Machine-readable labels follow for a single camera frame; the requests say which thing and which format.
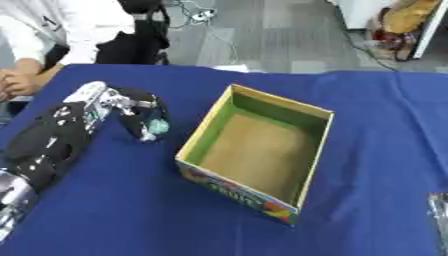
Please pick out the small pale teal object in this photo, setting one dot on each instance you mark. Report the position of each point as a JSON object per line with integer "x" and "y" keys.
{"x": 158, "y": 126}

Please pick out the white power strip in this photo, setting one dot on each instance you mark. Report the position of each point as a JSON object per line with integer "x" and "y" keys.
{"x": 203, "y": 15}

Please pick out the black bag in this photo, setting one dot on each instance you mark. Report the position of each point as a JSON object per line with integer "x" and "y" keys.
{"x": 137, "y": 40}

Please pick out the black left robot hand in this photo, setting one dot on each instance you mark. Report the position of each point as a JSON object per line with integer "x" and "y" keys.
{"x": 135, "y": 124}

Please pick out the person's hand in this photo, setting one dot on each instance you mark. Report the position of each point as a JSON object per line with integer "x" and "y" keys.
{"x": 17, "y": 83}

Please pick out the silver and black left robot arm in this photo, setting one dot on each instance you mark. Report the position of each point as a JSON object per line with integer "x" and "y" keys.
{"x": 52, "y": 140}

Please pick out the white cabinet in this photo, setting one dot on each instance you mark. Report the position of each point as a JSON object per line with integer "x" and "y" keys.
{"x": 364, "y": 13}

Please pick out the white paper sheet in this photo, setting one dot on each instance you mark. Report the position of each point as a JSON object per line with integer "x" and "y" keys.
{"x": 232, "y": 68}

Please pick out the white board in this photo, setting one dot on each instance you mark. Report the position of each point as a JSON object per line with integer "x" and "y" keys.
{"x": 430, "y": 30}

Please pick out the yellow and red bag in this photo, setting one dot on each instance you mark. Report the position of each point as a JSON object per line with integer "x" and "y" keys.
{"x": 402, "y": 25}

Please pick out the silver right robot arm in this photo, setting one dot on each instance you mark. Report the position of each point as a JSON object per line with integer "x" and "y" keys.
{"x": 439, "y": 213}

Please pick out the person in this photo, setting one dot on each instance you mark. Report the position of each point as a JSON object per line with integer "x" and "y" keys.
{"x": 76, "y": 23}

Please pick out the person's forearm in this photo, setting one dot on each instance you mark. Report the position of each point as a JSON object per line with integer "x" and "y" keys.
{"x": 51, "y": 71}

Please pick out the cardboard box with green inside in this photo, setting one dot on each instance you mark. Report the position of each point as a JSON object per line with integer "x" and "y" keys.
{"x": 256, "y": 156}

